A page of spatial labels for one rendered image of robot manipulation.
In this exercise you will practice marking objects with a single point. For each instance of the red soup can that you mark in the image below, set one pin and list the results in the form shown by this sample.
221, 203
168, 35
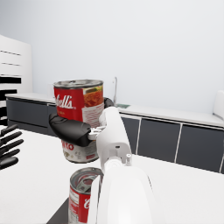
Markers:
80, 116
81, 195

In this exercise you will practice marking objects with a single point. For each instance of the silver kitchen faucet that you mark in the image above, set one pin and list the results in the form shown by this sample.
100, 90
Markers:
115, 90

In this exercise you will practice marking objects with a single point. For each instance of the dark kitchen counter cabinets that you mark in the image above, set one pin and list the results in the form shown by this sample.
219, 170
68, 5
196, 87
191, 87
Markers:
163, 137

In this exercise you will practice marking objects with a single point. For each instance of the white tall cabinet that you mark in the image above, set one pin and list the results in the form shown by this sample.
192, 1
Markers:
13, 78

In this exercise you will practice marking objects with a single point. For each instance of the dark grey square mat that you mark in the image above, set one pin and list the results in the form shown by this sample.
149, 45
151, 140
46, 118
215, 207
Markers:
59, 215

